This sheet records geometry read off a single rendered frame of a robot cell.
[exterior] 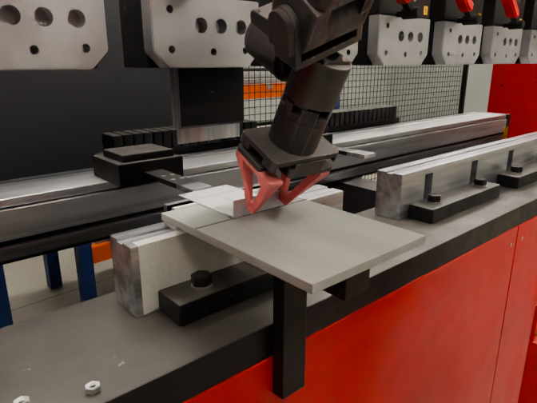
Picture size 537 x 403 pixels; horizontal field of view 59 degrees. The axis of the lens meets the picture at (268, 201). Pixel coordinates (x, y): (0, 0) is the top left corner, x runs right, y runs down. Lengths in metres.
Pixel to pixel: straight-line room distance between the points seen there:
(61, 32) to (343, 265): 0.35
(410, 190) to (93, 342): 0.66
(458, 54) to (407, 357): 0.59
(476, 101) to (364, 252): 7.96
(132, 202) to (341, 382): 0.46
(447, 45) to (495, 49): 0.20
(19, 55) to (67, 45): 0.04
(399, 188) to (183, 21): 0.56
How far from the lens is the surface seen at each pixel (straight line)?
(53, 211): 0.83
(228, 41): 0.60
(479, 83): 8.39
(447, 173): 1.11
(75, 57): 0.52
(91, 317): 0.65
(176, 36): 0.56
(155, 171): 0.81
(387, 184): 0.98
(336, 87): 0.49
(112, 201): 0.86
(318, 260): 0.46
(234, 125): 0.67
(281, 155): 0.51
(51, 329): 0.64
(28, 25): 0.50
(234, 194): 0.67
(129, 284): 0.62
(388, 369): 0.87
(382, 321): 0.80
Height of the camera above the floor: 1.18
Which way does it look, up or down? 17 degrees down
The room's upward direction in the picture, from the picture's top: straight up
